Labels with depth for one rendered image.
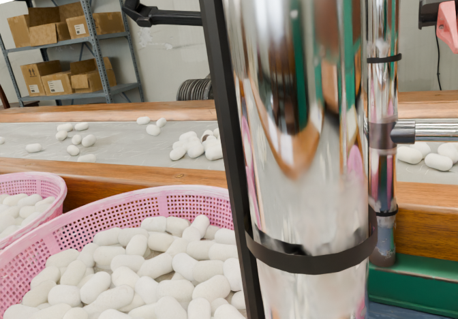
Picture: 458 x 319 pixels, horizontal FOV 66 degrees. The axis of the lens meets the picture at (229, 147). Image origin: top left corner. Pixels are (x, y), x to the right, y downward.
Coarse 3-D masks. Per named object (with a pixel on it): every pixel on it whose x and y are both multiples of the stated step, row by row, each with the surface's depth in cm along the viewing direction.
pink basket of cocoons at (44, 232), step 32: (128, 192) 42; (160, 192) 42; (192, 192) 41; (224, 192) 39; (64, 224) 38; (96, 224) 40; (224, 224) 39; (0, 256) 33; (32, 256) 35; (0, 288) 32
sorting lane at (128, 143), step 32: (0, 128) 106; (32, 128) 100; (96, 128) 89; (128, 128) 85; (160, 128) 80; (192, 128) 77; (64, 160) 68; (96, 160) 65; (128, 160) 62; (160, 160) 60; (192, 160) 58
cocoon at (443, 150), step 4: (444, 144) 45; (448, 144) 45; (440, 148) 45; (444, 148) 44; (448, 148) 44; (452, 148) 44; (440, 152) 44; (444, 152) 43; (448, 152) 43; (452, 152) 43; (456, 152) 43; (448, 156) 43; (452, 156) 43; (456, 156) 43; (452, 160) 43; (456, 160) 43
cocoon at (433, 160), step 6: (426, 156) 44; (432, 156) 43; (438, 156) 43; (444, 156) 42; (426, 162) 44; (432, 162) 43; (438, 162) 42; (444, 162) 42; (450, 162) 42; (438, 168) 43; (444, 168) 42; (450, 168) 42
